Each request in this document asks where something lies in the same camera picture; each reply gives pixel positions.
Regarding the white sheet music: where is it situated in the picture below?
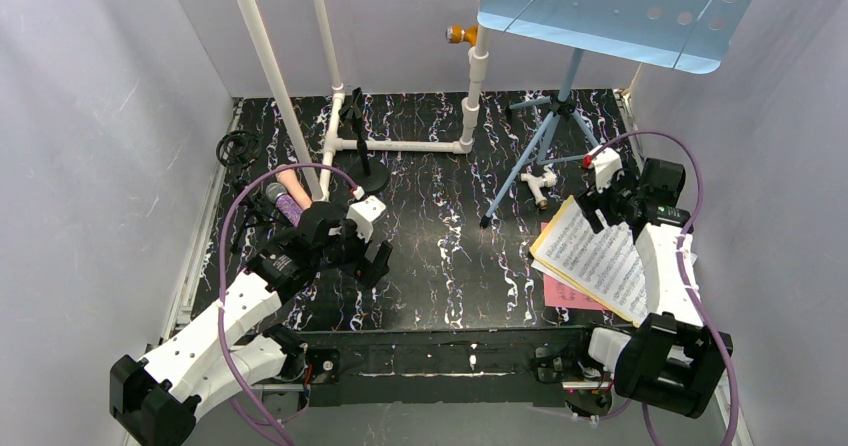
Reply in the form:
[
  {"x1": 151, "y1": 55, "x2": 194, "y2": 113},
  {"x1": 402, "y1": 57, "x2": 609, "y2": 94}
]
[
  {"x1": 533, "y1": 205, "x2": 698, "y2": 325},
  {"x1": 531, "y1": 260, "x2": 556, "y2": 280}
]

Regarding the yellow sheet music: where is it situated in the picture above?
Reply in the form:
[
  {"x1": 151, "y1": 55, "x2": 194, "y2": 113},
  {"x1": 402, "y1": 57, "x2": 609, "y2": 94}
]
[{"x1": 530, "y1": 198, "x2": 648, "y2": 325}]

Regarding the black round-base microphone stand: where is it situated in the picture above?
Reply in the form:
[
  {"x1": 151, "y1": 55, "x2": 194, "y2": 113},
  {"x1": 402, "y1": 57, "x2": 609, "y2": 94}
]
[{"x1": 340, "y1": 87, "x2": 390, "y2": 194}]

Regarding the pink microphone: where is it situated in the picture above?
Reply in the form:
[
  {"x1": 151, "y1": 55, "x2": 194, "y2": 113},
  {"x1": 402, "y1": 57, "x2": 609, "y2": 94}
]
[{"x1": 275, "y1": 169, "x2": 313, "y2": 210}]

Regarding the pink sheet music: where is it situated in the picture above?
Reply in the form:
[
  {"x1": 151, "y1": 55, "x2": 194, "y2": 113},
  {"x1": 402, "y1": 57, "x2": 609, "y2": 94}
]
[{"x1": 539, "y1": 220, "x2": 607, "y2": 313}]

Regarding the blue music stand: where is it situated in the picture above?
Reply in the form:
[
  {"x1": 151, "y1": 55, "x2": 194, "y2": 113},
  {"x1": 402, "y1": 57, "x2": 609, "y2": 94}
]
[{"x1": 474, "y1": 0, "x2": 773, "y2": 229}]

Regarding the purple glitter microphone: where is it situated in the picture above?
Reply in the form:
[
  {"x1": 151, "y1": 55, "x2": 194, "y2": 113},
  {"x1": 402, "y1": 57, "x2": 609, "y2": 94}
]
[{"x1": 264, "y1": 182, "x2": 303, "y2": 226}]

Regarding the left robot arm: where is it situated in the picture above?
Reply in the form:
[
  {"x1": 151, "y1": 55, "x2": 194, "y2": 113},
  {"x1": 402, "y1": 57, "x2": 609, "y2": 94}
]
[{"x1": 109, "y1": 196, "x2": 392, "y2": 445}]

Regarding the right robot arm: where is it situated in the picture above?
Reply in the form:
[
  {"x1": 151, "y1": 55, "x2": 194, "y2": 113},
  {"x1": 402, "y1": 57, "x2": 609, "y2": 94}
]
[{"x1": 577, "y1": 150, "x2": 733, "y2": 419}]

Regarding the white pipe piece brass end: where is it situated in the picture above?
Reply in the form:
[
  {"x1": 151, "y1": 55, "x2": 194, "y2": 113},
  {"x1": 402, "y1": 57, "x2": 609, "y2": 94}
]
[{"x1": 519, "y1": 170, "x2": 558, "y2": 211}]

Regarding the orange knob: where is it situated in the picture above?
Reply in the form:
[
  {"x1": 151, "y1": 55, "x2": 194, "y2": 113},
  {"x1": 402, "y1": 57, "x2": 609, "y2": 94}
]
[{"x1": 445, "y1": 24, "x2": 478, "y2": 46}]

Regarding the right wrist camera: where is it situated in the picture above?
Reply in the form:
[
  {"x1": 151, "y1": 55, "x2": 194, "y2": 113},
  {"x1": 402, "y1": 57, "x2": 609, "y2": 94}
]
[{"x1": 582, "y1": 145, "x2": 623, "y2": 192}]

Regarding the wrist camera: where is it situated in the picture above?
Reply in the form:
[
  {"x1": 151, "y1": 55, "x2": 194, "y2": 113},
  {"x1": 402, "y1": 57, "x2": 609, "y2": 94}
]
[
  {"x1": 582, "y1": 145, "x2": 623, "y2": 192},
  {"x1": 346, "y1": 196, "x2": 387, "y2": 243}
]

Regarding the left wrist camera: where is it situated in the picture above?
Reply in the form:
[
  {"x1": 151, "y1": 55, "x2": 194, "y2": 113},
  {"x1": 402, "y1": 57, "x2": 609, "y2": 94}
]
[{"x1": 346, "y1": 196, "x2": 387, "y2": 243}]

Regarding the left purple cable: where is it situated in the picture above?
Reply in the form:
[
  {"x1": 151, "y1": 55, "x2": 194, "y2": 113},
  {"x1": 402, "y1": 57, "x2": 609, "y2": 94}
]
[{"x1": 217, "y1": 163, "x2": 366, "y2": 446}]

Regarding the purple cable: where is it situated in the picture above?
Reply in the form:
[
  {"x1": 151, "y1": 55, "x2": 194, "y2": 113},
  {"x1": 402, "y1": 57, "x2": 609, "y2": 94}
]
[
  {"x1": 217, "y1": 163, "x2": 366, "y2": 446},
  {"x1": 582, "y1": 131, "x2": 742, "y2": 446}
]

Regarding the white PVC pipe frame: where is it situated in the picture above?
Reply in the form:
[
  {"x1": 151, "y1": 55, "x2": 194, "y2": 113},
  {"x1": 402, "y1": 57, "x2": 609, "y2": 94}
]
[{"x1": 235, "y1": 0, "x2": 481, "y2": 164}]

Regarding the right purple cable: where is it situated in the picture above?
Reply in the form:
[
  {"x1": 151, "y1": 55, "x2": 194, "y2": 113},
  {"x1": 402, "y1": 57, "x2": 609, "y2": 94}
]
[{"x1": 582, "y1": 131, "x2": 742, "y2": 446}]

